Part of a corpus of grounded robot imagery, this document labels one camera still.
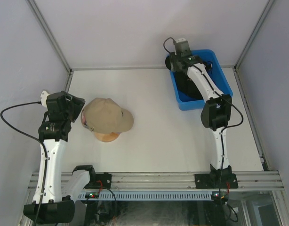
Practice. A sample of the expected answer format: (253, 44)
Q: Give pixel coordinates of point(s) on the grey slotted cable duct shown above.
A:
(146, 196)

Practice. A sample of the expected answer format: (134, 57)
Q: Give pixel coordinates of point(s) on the black cap gold logo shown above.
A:
(187, 86)

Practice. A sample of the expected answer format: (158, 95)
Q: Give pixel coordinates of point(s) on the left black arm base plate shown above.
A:
(101, 180)

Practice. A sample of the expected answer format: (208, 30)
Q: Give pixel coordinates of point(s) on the pink baseball cap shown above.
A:
(83, 120)

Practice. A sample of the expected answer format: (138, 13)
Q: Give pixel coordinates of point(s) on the left aluminium frame post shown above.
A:
(48, 33)

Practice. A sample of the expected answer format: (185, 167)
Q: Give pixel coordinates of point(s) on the aluminium frame post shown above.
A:
(267, 9)
(48, 33)

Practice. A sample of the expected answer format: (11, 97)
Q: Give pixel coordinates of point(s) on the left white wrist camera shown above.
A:
(43, 97)

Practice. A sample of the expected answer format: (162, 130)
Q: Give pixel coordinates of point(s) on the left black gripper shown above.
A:
(76, 103)

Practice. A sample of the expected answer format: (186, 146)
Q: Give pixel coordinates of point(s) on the black baseball cap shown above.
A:
(208, 65)

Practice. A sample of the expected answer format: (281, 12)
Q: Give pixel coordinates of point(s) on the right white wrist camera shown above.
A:
(180, 40)

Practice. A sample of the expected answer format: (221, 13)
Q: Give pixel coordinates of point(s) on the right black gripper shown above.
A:
(173, 58)

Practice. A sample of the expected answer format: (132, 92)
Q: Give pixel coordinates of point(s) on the beige baseball cap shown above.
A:
(105, 116)

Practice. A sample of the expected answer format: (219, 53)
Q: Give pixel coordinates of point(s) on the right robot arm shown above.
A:
(215, 114)

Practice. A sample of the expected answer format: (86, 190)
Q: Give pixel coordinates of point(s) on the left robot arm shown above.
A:
(52, 203)

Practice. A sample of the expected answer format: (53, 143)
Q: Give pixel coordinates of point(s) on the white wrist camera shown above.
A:
(180, 40)
(43, 97)

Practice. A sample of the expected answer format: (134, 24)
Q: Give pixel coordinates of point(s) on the right aluminium frame post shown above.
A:
(267, 9)

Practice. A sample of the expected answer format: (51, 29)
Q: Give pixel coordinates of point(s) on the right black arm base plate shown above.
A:
(207, 181)

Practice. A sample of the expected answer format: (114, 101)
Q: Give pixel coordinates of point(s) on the blue plastic bin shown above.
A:
(186, 103)

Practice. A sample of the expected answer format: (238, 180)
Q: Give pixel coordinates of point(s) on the wooden hat stand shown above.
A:
(106, 138)

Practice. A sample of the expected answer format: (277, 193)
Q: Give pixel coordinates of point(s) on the aluminium front rail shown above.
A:
(186, 181)

